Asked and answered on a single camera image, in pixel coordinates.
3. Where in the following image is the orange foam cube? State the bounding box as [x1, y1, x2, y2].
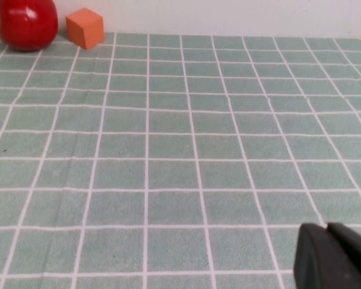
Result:
[65, 7, 106, 51]

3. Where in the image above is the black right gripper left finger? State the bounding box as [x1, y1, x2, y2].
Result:
[292, 223, 361, 289]

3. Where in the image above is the red apple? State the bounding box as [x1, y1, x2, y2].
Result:
[0, 0, 60, 52]

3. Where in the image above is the green checkered tablecloth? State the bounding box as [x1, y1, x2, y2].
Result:
[0, 28, 361, 289]

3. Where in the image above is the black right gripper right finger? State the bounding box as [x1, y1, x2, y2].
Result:
[327, 222, 361, 289]

